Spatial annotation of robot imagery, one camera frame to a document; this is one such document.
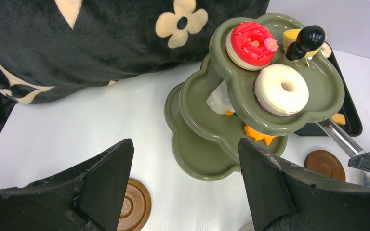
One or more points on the brown wooden coaster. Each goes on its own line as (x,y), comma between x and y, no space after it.
(136,207)
(326,164)

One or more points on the white ring donut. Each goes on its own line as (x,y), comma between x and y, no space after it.
(281,90)

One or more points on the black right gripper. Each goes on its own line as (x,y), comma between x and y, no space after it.
(283,196)

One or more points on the square waffle biscuit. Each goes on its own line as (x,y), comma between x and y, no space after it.
(339,119)

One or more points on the metal serving tongs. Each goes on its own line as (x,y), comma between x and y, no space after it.
(346,143)

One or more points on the yellow round macaron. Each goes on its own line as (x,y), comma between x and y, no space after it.
(290,36)

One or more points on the black dessert tray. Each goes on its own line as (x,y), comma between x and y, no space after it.
(352,126)

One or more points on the white cream roll cake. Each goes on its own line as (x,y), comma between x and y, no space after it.
(219,101)

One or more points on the red flower donut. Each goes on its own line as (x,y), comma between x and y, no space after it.
(251,46)

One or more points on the green enamel mug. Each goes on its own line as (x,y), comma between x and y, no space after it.
(247,227)

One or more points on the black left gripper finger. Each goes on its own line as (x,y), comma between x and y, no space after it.
(85,197)

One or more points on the white round pastry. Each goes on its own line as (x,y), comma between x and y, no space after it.
(326,50)

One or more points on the orange fish biscuit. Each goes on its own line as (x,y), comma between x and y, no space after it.
(258,136)

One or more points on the black floral pillow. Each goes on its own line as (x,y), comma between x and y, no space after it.
(50,49)

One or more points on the green three-tier serving stand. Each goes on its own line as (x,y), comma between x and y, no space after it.
(205,144)

